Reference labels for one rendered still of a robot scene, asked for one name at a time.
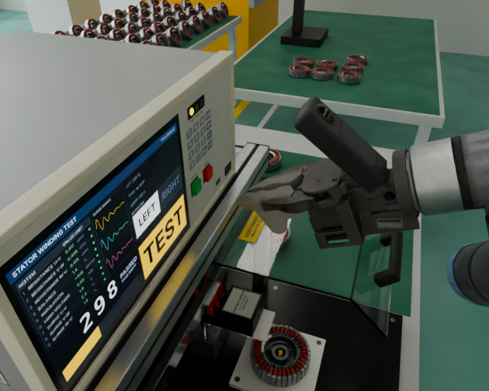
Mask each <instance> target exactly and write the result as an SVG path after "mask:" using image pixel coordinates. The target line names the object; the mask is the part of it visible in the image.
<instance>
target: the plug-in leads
mask: <svg viewBox="0 0 489 391"><path fill-rule="evenodd" d="M204 275H205V281H206V280H207V277H208V276H209V274H208V272H207V271H206V273H205V274H204ZM205 281H204V283H205ZM200 286H201V281H200V282H199V285H198V286H197V287H196V290H195V291H194V294H195V297H197V295H198V294H199V288H200ZM218 297H219V298H222V297H224V291H223V286H222V282H221V284H220V286H219V288H218V290H217V292H216V293H215V295H214V297H213V299H212V301H211V302H210V305H209V306H208V308H207V311H206V314H207V315H208V316H213V314H214V310H213V307H214V308H219V307H220V302H219V299H218Z"/></svg>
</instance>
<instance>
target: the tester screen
mask: <svg viewBox="0 0 489 391"><path fill-rule="evenodd" d="M179 166H180V173H181V180H182V170H181V163H180V156H179V142H178V135H177V128H176V123H175V124H174V125H173V126H172V127H171V128H170V129H169V130H167V131H166V132H165V133H164V134H163V135H162V136H160V137H159V138H158V139H157V140H156V141H155V142H154V143H153V144H152V145H151V146H150V147H149V148H148V149H146V150H145V151H144V152H143V153H142V154H141V155H140V156H138V157H137V158H136V159H135V160H134V161H133V162H131V163H130V164H129V165H128V166H127V167H126V168H125V169H123V170H122V171H121V172H120V173H119V174H118V175H117V176H116V177H115V178H114V179H113V180H112V181H111V182H109V183H108V184H107V185H106V186H105V187H104V188H103V189H101V190H100V191H99V192H98V193H97V194H96V195H94V196H93V197H92V198H91V199H90V200H89V201H88V202H87V203H86V204H85V205H84V206H83V207H82V208H80V209H79V210H78V211H77V212H76V213H75V214H74V215H72V216H71V217H70V218H69V219H68V220H67V221H66V222H64V223H63V224H62V225H61V226H60V227H59V228H57V229H56V230H55V231H54V232H53V233H52V234H51V235H50V236H49V237H48V238H47V239H46V240H45V241H43V242H42V243H41V244H40V245H39V246H38V247H37V248H35V249H34V250H33V251H32V252H31V253H30V254H28V255H27V256H26V257H25V258H24V259H23V260H22V261H21V262H20V263H18V264H17V266H16V267H14V268H13V269H12V270H11V271H10V272H9V273H8V274H7V275H5V276H6V278H7V279H8V281H9V284H10V286H11V287H12V290H13V292H14V293H15V295H16V298H17V299H18V301H19V303H20V305H21V307H22V308H23V311H24V313H25V315H26V317H27V319H28V321H29V323H30V325H31V327H32V328H33V331H34V332H35V334H36V336H37V338H38V340H39V342H40V344H41V346H42V348H43V350H44V352H45V354H46V356H47V358H48V360H49V362H50V364H51V366H52V367H53V369H54V371H55V373H56V375H57V377H58V379H59V381H60V383H61V385H62V387H63V389H64V391H68V389H69V388H70V387H71V385H72V384H73V382H74V381H75V380H76V379H77V377H78V376H79V374H80V373H81V371H82V370H83V368H84V367H85V366H86V365H87V363H88V362H89V360H90V359H91V358H92V356H93V355H94V354H95V352H96V351H97V350H98V348H99V347H100V345H101V344H102V342H104V340H105V339H106V337H107V336H108V334H109V333H110V331H111V330H112V329H113V328H114V326H115V325H116V323H117V322H118V321H119V319H120V318H121V316H122V315H123V314H124V313H125V311H126V310H127V308H128V307H129V305H130V304H131V303H132V302H133V300H134V299H135V297H136V296H137V294H138V293H139V292H140V291H141V289H142V288H143V287H144V285H145V284H146V282H147V281H148V279H149V278H150V277H151V276H152V274H153V273H154V271H155V270H156V268H157V267H158V266H159V265H160V263H161V262H162V260H163V259H164V258H165V256H166V254H167V253H168V252H169V251H170V250H171V248H172V247H173V245H174V244H175V242H176V241H177V240H178V239H179V237H180V236H181V234H182V233H183V231H184V230H185V229H186V228H187V219H186V225H185V227H184V228H183V229H182V231H181V232H180V234H179V235H178V236H177V238H176V239H175V240H174V242H173V243H172V245H171V246H170V247H169V249H168V250H167V251H166V252H165V254H164V255H163V257H162V258H161V260H160V261H159V262H158V263H157V264H156V266H155V267H154V269H153V270H152V272H151V273H150V275H149V276H148V277H147V278H146V279H145V277H144V271H143V267H142V264H141V259H140V253H139V249H138V248H139V247H140V246H141V245H142V244H143V242H144V241H145V240H146V238H147V237H148V236H149V235H150V233H151V232H152V231H153V230H154V228H155V227H156V226H157V225H158V224H159V223H160V222H161V220H162V219H163V218H164V217H165V215H166V214H167V213H168V211H169V210H170V209H171V208H172V207H173V206H174V205H175V203H176V202H177V201H178V200H179V198H180V197H181V196H182V194H183V197H184V191H183V184H182V187H181V188H180V190H178V191H177V193H176V194H175V195H174V196H173V197H172V199H171V200H170V201H169V202H168V204H167V205H166V206H165V207H164V208H163V210H162V211H161V212H160V213H159V214H158V215H157V216H156V217H155V218H154V220H153V221H152V222H151V224H150V225H149V226H148V227H147V228H146V230H145V231H144V232H143V233H142V234H141V235H140V236H139V237H138V238H137V235H136V231H135V228H134V221H133V216H134V215H135V214H136V213H137V211H138V210H139V209H140V208H141V207H142V206H143V205H144V204H145V203H146V202H147V201H148V200H149V198H151V197H152V196H153V194H155V192H156V191H157V190H158V189H159V188H160V187H161V186H162V185H163V184H164V183H165V181H166V180H167V179H168V178H169V177H170V176H171V175H172V174H173V173H174V171H175V170H176V169H177V168H178V167H179ZM115 275H116V277H117V280H118V283H119V286H120V292H119V293H118V294H117V295H116V297H115V298H114V300H113V301H112V302H111V303H110V304H109V306H108V307H107V308H106V310H105V311H104V312H103V314H102V315H101V316H100V318H99V319H98V320H97V321H96V322H95V324H94V325H93V326H92V328H91V329H90V330H89V332H88V333H87V334H86V335H85V336H84V338H82V335H81V333H80V330H79V329H78V325H77V323H76V322H77V321H78V320H79V319H80V317H81V316H82V315H83V314H84V312H85V311H86V310H87V309H88V308H89V307H90V306H91V304H92V303H93V302H94V301H95V299H96V298H97V297H98V296H99V294H100V293H101V292H102V291H103V290H104V288H105V287H106V286H107V285H108V284H109V282H110V281H111V280H112V279H113V277H114V276H115ZM136 276H138V279H139V283H140V285H139V286H138V287H137V289H136V290H135V291H134V293H133V294H132V296H131V297H130V298H129V299H128V300H127V302H126V303H125V305H124V306H123V308H122V309H121V311H120V312H119V313H118V314H117V315H116V317H115V318H114V320H113V321H112V323H111V324H110V325H109V326H108V327H107V329H106V331H105V332H104V333H103V335H102V336H101V337H100V339H99V340H98V341H97V342H96V344H95V345H94V347H93V348H92V350H91V351H90V352H89V353H88V354H87V356H86V357H85V359H84V360H83V362H82V363H81V364H80V365H79V367H78V368H77V369H76V371H75V372H74V374H73V375H72V376H71V378H70V379H69V380H68V381H67V380H66V378H65V377H64V374H63V371H64V370H65V368H66V367H67V366H68V364H69V363H70V362H71V360H72V359H73V357H74V356H75V355H76V354H77V353H78V351H79V350H80V349H81V347H82V346H83V344H84V343H85V342H86V341H87V340H88V338H89V337H90V336H91V334H92V333H93V332H94V330H95V329H96V328H97V326H98V325H99V324H100V323H101V321H102V320H103V319H104V317H105V316H106V314H107V313H108V312H109V311H110V310H111V309H112V307H113V306H114V304H115V303H116V301H117V300H118V299H119V298H120V297H121V296H122V294H123V293H124V291H125V290H126V289H127V287H128V286H129V285H130V283H131V282H132V281H133V280H134V278H135V277H136Z"/></svg>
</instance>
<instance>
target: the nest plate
mask: <svg viewBox="0 0 489 391"><path fill-rule="evenodd" d="M300 333H301V332H300ZM301 335H303V336H304V339H305V338H306V339H307V343H308V344H309V345H310V346H309V347H310V364H309V368H308V371H307V374H306V375H305V376H304V377H303V379H302V380H300V381H299V382H298V383H297V382H296V384H295V385H292V383H291V386H288V387H287V385H286V387H282V384H281V386H280V387H276V386H271V384H272V383H270V385H269V384H267V383H266V381H265V382H263V381H262V379H260V378H259V377H258V376H257V375H256V374H255V371H254V370H253V368H252V366H251V343H252V342H253V339H254V338H251V337H247V340H246V342H245V344H244V347H243V349H242V352H241V355H240V357H239V359H238V362H237V364H236V366H235V369H234V372H233V374H232V376H231V380H230V382H229V386H230V387H233V388H235V389H239V390H241V391H314V390H315V386H316V382H317V376H318V373H319V368H320V365H321V359H322V355H323V351H324V345H325V341H326V340H325V339H322V338H319V337H315V336H312V335H309V334H305V333H301ZM270 353H271V352H270V351H267V352H266V353H265V356H266V358H267V359H268V360H269V361H271V358H270ZM294 360H295V357H294V354H293V352H292V351H290V362H291V363H292V362H293V361H294Z"/></svg>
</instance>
